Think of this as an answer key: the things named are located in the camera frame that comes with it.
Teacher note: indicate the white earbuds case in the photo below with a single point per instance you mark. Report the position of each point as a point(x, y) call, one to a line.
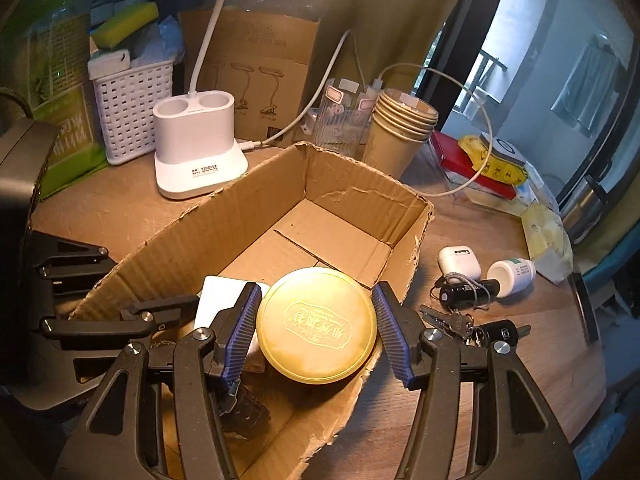
point(459, 262)

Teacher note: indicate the red book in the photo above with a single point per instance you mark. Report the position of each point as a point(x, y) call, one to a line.
point(450, 157)

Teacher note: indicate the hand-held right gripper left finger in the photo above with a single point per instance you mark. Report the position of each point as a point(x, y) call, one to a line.
point(240, 330)

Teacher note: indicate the yellow curtain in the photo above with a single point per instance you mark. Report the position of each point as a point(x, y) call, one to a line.
point(400, 20)

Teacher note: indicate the clear glass with stickers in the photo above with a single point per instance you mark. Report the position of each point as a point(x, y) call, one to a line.
point(340, 120)

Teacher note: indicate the yellow green sponge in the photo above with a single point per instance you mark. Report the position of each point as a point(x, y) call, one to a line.
point(125, 25)

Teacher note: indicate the yellow toy tank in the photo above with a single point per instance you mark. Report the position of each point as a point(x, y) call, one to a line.
point(500, 170)

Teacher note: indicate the blue printed blanket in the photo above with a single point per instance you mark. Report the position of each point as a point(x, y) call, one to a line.
point(600, 435)

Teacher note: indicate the white pill bottle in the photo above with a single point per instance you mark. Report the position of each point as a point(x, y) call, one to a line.
point(510, 277)

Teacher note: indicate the brown lamp packaging box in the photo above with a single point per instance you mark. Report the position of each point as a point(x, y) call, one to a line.
point(260, 60)

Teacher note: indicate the brown leather wristwatch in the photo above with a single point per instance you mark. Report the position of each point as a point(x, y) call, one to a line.
point(247, 412)

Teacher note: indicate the small white box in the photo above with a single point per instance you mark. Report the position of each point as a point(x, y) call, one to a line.
point(110, 64)

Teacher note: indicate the brown cardboard box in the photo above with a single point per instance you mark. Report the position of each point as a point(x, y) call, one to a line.
point(280, 185)

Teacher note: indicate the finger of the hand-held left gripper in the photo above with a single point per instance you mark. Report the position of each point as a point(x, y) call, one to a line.
point(75, 257)
point(100, 327)

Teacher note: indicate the white oval device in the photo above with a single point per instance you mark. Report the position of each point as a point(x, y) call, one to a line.
point(505, 147)

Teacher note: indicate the white desk lamp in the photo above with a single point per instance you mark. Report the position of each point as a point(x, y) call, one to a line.
point(200, 140)

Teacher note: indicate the silver keys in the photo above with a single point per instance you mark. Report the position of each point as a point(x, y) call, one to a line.
point(447, 320)

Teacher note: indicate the white wet wipes pack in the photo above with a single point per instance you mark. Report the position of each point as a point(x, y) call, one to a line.
point(537, 192)

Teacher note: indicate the steel tumbler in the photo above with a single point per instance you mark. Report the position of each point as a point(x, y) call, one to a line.
point(585, 207)

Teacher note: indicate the white charger plug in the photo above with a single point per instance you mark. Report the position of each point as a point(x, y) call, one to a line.
point(217, 295)

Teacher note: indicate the green plastic bag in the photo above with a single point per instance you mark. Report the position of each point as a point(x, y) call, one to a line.
point(55, 60)

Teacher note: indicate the hanging pale green garment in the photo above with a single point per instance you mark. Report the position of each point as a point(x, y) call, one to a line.
point(587, 85)

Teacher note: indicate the black smartphone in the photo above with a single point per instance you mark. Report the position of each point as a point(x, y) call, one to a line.
point(585, 310)

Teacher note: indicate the black car key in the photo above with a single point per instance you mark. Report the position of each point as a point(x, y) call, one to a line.
point(502, 332)

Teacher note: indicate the white woven plastic basket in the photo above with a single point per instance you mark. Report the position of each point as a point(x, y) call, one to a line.
point(132, 115)

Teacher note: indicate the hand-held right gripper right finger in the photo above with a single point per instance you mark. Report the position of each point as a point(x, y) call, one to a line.
point(392, 335)

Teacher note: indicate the stack of paper cups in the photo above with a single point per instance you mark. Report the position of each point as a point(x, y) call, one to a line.
point(395, 135)

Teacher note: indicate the black cylindrical flashlight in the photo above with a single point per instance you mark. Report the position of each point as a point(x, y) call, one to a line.
point(465, 291)

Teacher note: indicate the yellowish tissue pack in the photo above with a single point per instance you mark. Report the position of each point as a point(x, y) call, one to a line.
point(547, 242)

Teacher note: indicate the blue plastic bag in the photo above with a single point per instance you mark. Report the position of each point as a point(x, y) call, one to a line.
point(162, 40)

